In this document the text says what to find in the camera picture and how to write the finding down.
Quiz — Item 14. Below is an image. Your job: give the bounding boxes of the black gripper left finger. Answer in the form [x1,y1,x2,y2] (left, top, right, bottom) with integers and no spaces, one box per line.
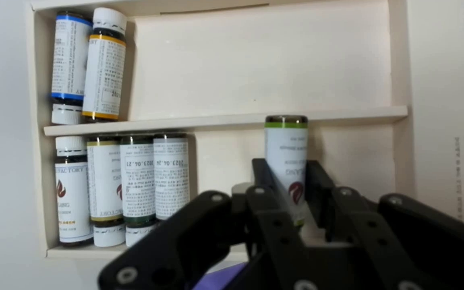
[97,156,320,290]

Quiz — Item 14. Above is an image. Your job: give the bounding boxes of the white bottle black cap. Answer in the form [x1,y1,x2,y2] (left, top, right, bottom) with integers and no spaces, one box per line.
[152,132,194,224]

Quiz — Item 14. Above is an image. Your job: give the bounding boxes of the white bottle olive bands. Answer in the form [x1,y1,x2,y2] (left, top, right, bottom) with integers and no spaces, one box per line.
[86,135,128,250]

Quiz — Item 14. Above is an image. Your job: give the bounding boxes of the wooden compartment tray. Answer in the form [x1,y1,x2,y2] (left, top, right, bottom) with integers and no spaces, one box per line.
[26,0,464,261]

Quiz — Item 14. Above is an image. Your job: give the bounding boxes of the white bottle dark green bands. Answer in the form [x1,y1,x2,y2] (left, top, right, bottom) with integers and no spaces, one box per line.
[118,134,159,248]

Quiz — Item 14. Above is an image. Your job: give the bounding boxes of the white bottle yellow bands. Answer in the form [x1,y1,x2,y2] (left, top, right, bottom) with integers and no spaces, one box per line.
[81,5,130,122]

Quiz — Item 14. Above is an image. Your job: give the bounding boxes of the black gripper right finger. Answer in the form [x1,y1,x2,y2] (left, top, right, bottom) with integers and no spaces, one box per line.
[304,159,464,290]

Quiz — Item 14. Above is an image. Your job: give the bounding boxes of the white bottle blue bands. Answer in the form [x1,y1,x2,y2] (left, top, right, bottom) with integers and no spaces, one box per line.
[51,13,94,127]

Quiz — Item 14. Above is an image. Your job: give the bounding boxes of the white bottle red logo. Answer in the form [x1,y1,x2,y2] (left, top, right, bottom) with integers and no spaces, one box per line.
[54,135,96,248]

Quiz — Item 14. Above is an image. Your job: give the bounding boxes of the purple mat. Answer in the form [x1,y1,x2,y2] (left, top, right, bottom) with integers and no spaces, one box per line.
[192,261,250,290]

